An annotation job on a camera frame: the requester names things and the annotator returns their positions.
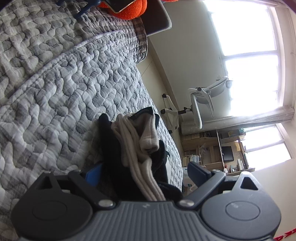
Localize cream black raglan sweatshirt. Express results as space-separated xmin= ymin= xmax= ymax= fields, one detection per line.
xmin=97 ymin=107 xmax=183 ymax=202

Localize white blue paper bag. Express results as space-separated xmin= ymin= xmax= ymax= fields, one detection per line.
xmin=183 ymin=167 xmax=197 ymax=194

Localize wooden desk shelf unit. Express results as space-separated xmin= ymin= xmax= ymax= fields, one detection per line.
xmin=181 ymin=129 xmax=255 ymax=176

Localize black laptop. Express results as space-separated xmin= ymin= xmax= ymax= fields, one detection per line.
xmin=221 ymin=146 xmax=234 ymax=162

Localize right grey curtain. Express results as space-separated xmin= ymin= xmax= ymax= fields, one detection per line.
xmin=181 ymin=106 xmax=295 ymax=136

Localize white grey office chair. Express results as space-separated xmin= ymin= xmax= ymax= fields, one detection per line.
xmin=161 ymin=76 xmax=233 ymax=133

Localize grey checked quilted bedcover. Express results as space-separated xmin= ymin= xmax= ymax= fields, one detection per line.
xmin=0 ymin=0 xmax=184 ymax=241

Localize smartphone playing video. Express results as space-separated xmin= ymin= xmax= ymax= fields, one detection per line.
xmin=103 ymin=0 xmax=135 ymax=13

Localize blue stool phone stand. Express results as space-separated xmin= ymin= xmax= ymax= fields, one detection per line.
xmin=56 ymin=0 xmax=102 ymax=19

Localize red flower plush cushion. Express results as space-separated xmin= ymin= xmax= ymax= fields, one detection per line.
xmin=98 ymin=0 xmax=147 ymax=20

